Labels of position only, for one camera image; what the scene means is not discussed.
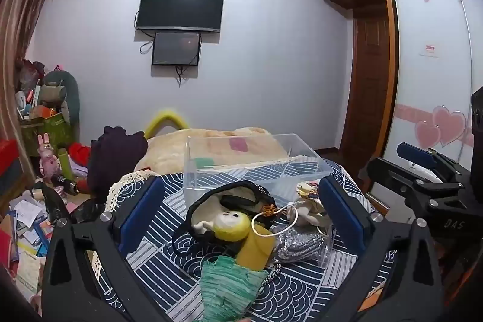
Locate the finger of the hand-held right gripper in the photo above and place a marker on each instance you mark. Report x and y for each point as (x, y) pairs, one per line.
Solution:
(415, 155)
(400, 178)

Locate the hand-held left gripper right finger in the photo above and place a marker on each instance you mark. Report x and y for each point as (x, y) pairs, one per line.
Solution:
(339, 216)

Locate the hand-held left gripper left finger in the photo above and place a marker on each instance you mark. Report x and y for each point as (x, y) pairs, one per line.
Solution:
(141, 216)

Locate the white plush toy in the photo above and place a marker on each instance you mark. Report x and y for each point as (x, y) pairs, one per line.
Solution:
(310, 209)

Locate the cream lace cloth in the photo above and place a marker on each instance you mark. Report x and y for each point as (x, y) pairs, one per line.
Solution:
(117, 190)

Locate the pink heart sticker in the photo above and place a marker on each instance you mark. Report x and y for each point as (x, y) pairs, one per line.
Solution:
(449, 126)

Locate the grey knitted pouch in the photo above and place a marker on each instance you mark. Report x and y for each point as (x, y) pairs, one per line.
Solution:
(298, 246)

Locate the black plastic bag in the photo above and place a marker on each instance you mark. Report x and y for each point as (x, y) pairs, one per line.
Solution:
(88, 212)

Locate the blue patterned tablecloth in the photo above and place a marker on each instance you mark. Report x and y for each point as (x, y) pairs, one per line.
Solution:
(169, 269)

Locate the dark purple cloth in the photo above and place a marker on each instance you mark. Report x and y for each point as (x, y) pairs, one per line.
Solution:
(117, 156)

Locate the black bag with cream lining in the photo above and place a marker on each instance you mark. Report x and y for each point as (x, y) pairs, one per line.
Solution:
(211, 209)

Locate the orange knot charm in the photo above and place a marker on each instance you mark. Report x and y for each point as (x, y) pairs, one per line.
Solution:
(268, 211)

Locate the black flashlight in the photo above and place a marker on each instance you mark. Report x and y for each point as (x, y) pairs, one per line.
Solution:
(66, 184)

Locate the yellow-haired white doll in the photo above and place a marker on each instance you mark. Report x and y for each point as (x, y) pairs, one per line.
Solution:
(228, 226)

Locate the brown wooden door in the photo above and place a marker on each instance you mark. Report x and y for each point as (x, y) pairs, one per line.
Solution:
(368, 80)

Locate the red cloth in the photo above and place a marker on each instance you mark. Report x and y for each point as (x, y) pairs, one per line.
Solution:
(80, 153)

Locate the yellow curved pillow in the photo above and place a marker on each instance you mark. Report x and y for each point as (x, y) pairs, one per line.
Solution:
(166, 116)

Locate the large clear plastic box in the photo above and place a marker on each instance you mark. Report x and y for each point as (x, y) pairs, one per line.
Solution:
(245, 175)

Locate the pink rabbit toy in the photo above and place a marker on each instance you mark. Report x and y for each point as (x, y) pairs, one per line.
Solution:
(49, 161)

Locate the green knitted cloth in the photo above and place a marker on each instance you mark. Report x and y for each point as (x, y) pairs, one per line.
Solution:
(230, 288)

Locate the pile of papers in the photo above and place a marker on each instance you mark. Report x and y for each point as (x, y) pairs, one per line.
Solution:
(26, 227)

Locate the green shopping bag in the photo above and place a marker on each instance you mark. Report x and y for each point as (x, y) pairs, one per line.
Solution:
(53, 133)

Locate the white sliding wardrobe door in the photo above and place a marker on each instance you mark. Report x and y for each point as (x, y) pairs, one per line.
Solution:
(430, 24)

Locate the red box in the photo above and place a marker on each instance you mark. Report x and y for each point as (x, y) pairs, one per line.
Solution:
(8, 152)

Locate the green plush toy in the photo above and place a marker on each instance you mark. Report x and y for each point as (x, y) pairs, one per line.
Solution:
(56, 92)

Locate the small black monitor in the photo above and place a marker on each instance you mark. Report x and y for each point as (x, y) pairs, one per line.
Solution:
(176, 48)

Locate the brown curtain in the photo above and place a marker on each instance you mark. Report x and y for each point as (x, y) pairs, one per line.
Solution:
(22, 12)

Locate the wall-mounted black television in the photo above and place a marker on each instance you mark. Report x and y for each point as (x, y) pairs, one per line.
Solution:
(180, 7)

